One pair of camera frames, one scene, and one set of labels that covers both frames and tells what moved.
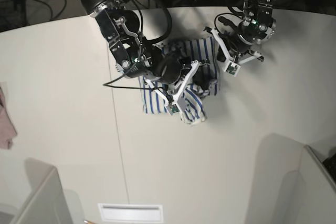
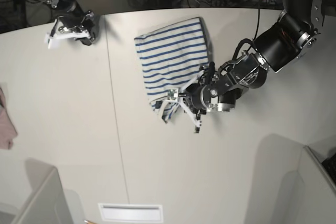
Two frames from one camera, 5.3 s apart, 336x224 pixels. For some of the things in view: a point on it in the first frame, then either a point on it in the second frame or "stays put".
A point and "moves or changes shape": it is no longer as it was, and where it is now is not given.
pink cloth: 8,131 stays put
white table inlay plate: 131,213 stays put
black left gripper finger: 203,75 → 87,41
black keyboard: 330,164 stays put
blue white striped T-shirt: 193,101 moves or changes shape
